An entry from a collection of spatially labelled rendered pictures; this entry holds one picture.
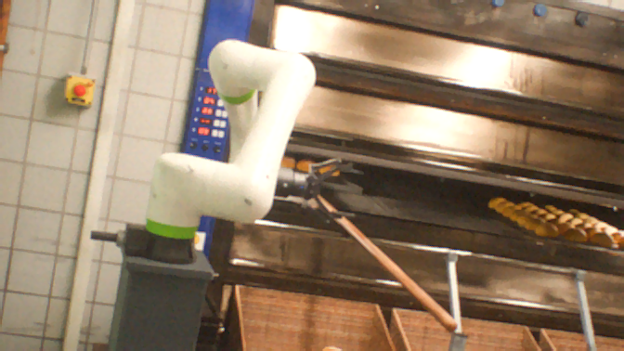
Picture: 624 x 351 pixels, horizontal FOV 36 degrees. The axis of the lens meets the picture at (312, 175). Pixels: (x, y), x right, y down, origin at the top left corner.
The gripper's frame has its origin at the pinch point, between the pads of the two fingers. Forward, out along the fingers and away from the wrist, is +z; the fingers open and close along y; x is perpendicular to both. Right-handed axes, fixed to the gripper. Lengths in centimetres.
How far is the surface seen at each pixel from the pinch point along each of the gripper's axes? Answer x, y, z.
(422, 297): 59, 14, 6
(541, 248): -54, 18, 93
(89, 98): -49, -10, -83
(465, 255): -17, 17, 47
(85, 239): -55, 39, -77
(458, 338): 6, 40, 41
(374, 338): -48, 60, 32
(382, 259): 23.0, 14.0, 5.4
